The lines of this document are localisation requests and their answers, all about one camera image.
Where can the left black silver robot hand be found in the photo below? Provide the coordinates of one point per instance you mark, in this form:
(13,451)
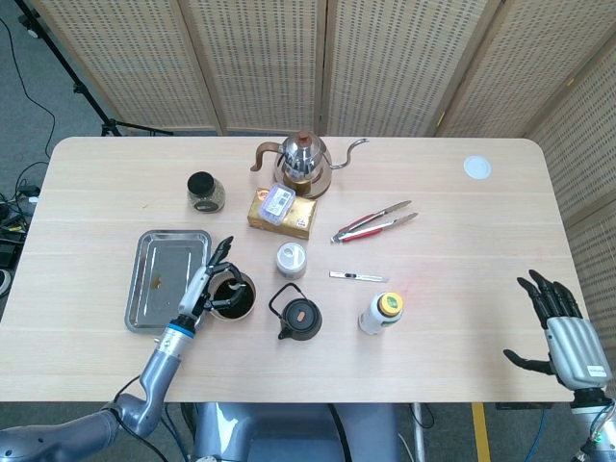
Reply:
(195,291)

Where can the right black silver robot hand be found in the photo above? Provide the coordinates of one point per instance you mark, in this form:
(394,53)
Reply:
(575,351)

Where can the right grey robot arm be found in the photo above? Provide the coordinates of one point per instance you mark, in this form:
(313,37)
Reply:
(589,402)

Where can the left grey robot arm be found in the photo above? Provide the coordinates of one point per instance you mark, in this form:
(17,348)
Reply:
(159,370)

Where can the cup of dark coffee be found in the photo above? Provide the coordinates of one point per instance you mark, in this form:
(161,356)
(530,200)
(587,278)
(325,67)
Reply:
(240,310)

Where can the stainless steel rectangular tray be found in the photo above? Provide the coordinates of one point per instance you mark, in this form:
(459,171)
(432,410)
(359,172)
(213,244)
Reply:
(149,308)

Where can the black under-table control box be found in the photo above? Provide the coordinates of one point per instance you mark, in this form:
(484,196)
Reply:
(522,405)

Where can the gold cardboard box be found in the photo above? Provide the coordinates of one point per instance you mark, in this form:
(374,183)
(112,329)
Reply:
(260,219)

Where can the clear toothpick container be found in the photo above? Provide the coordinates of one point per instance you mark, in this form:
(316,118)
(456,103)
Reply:
(291,260)

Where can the glass jar with black lid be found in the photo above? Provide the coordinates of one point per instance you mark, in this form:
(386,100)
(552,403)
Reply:
(201,185)

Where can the black cast iron teapot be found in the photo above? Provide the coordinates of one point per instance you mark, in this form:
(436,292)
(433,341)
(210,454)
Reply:
(300,317)

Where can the clear box with purple contents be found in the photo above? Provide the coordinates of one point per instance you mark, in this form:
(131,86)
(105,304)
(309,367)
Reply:
(276,204)

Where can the woven folding screen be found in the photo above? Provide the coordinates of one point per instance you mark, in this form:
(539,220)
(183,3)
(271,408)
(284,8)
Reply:
(592,192)
(144,58)

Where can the blue grey robot torso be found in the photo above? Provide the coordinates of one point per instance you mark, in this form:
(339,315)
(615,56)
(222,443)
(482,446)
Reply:
(269,433)

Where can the silver utility knife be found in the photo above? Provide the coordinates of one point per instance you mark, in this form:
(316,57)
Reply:
(358,276)

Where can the steel gooseneck kettle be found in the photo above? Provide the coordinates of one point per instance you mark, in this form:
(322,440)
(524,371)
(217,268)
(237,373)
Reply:
(300,156)

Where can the white table leg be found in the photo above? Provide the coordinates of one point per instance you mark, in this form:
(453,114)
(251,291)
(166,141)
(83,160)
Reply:
(419,433)

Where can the white drink bottle yellow cap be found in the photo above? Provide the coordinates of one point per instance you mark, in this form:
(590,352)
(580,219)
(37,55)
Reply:
(377,315)

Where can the black floor box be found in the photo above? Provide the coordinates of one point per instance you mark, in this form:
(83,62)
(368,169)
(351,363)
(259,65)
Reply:
(7,255)

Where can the round white floor device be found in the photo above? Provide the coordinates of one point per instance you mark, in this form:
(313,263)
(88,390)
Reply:
(4,281)

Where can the black tripod stand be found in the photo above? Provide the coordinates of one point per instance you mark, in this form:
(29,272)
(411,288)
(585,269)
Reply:
(77,89)

